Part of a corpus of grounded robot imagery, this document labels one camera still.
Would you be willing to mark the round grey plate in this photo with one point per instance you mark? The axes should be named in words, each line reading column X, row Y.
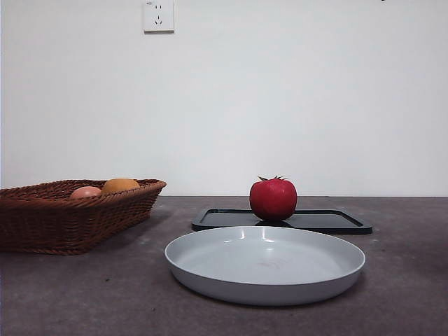
column 266, row 266

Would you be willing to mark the white wall socket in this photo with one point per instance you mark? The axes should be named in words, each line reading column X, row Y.
column 159, row 17

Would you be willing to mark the red tomato with green stem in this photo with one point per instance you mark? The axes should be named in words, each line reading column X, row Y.
column 273, row 199

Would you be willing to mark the pale brown egg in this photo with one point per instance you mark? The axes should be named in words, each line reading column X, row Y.
column 85, row 192

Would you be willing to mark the black rectangular tray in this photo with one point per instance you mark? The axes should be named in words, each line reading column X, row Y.
column 332, row 220

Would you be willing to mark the brown wicker basket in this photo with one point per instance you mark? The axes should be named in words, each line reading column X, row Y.
column 70, row 224

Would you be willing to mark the orange-yellow potato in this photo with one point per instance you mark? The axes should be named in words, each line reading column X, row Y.
column 120, row 185

